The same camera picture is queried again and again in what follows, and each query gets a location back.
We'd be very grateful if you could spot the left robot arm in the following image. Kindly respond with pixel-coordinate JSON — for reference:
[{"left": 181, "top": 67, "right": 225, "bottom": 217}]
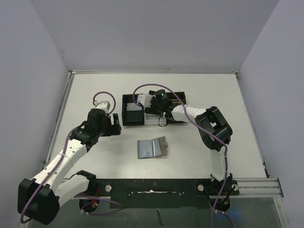
[{"left": 17, "top": 108, "right": 122, "bottom": 225}]

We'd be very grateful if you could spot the black loop cable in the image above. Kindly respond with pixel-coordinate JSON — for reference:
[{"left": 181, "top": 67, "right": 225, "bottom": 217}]
[{"left": 157, "top": 114, "right": 168, "bottom": 128}]

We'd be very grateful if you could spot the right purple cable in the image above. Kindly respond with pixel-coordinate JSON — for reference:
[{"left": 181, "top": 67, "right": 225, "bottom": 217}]
[{"left": 132, "top": 83, "right": 236, "bottom": 228}]

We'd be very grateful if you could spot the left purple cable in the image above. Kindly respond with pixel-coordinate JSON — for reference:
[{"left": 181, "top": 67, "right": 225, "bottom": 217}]
[{"left": 19, "top": 92, "right": 124, "bottom": 223}]

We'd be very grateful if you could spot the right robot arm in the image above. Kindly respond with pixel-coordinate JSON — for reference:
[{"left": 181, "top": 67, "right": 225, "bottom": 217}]
[{"left": 137, "top": 89, "right": 233, "bottom": 194}]

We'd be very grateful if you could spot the grey card holder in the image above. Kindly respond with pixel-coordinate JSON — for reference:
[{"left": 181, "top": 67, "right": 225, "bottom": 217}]
[{"left": 137, "top": 136, "right": 168, "bottom": 159}]

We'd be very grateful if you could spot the purple cable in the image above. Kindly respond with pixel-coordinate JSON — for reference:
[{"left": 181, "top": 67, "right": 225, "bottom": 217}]
[
  {"left": 19, "top": 92, "right": 124, "bottom": 223},
  {"left": 132, "top": 83, "right": 236, "bottom": 228}
]

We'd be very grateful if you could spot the black white sorting tray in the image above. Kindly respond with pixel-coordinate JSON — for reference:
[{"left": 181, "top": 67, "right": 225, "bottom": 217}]
[{"left": 122, "top": 94, "right": 172, "bottom": 126}]

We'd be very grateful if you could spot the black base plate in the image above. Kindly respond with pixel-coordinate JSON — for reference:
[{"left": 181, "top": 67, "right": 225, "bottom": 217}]
[{"left": 83, "top": 178, "right": 239, "bottom": 210}]

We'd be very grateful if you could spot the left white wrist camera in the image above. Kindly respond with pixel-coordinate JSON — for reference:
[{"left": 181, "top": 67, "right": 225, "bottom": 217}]
[{"left": 93, "top": 101, "right": 110, "bottom": 113}]

